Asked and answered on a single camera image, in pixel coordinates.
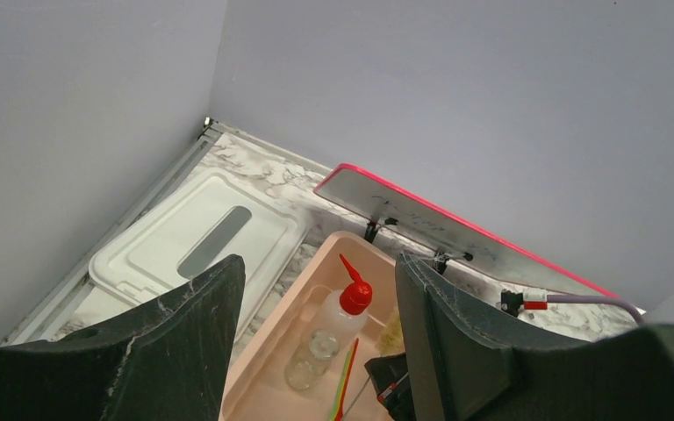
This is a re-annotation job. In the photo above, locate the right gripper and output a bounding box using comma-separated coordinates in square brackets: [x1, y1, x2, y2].
[364, 353, 416, 421]

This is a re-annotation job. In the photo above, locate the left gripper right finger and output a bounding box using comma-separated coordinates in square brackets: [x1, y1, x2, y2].
[395, 253, 674, 420]

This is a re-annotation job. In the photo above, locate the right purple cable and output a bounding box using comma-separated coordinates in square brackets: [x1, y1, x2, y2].
[546, 294, 646, 325]

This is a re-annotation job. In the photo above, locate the black wire stand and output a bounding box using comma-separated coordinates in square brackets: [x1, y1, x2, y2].
[363, 217, 455, 275]

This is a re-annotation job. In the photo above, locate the wash bottle red cap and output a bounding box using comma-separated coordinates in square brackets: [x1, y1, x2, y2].
[312, 253, 374, 350]

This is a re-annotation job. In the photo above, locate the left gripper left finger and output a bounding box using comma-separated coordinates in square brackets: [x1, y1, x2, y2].
[0, 254, 245, 420]

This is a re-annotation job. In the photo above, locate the white bin lid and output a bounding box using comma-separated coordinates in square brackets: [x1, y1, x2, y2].
[89, 168, 310, 338]

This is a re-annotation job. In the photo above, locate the pink plastic bin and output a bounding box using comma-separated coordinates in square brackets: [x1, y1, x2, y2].
[218, 230, 408, 421]

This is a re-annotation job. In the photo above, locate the bristle tube brush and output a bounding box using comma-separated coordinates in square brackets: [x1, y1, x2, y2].
[376, 306, 405, 356]

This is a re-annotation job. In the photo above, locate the small glass jar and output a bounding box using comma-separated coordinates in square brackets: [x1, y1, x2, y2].
[283, 329, 341, 391]

